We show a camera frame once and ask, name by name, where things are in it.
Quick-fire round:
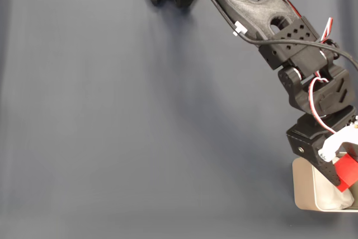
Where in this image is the white camera board mount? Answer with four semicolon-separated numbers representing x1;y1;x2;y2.
318;115;358;164

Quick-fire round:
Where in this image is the dark grey table mat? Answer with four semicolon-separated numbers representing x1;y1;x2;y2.
0;0;358;239

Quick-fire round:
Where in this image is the white cable clip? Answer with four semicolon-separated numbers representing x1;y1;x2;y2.
232;21;248;37

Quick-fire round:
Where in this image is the red cube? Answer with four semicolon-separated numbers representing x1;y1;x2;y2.
334;153;358;193

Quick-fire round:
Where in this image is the black camera cable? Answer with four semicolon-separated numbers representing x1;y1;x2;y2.
185;0;358;69

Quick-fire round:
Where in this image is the white crumpled cloth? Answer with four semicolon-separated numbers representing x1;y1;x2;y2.
315;170;355;211

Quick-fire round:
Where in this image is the white red servo wire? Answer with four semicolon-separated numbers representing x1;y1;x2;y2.
308;77;337;135
320;17;335;44

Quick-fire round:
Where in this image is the beige box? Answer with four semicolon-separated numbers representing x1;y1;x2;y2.
291;156;358;212

